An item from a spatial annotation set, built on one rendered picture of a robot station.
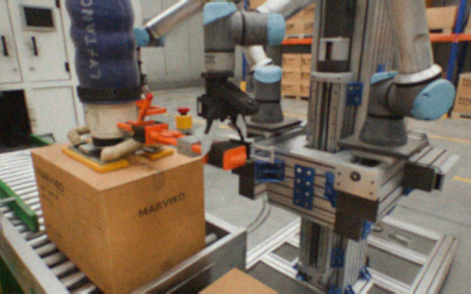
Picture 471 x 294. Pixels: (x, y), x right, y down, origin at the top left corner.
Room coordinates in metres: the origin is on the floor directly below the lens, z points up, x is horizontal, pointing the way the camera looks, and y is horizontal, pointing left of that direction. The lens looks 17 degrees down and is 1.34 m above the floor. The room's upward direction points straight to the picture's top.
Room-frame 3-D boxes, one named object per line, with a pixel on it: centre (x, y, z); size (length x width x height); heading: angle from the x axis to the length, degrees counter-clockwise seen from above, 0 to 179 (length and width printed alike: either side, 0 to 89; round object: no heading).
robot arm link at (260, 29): (0.85, -0.06, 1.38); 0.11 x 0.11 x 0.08; 13
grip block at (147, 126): (1.03, 0.28, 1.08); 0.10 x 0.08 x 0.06; 137
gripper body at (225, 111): (0.81, 0.04, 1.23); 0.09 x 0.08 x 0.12; 47
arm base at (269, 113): (1.40, -0.14, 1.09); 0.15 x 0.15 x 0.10
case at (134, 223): (1.20, 0.48, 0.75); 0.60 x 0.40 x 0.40; 48
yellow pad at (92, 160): (1.13, 0.53, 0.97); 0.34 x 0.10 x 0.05; 47
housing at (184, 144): (0.88, 0.12, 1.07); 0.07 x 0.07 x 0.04; 47
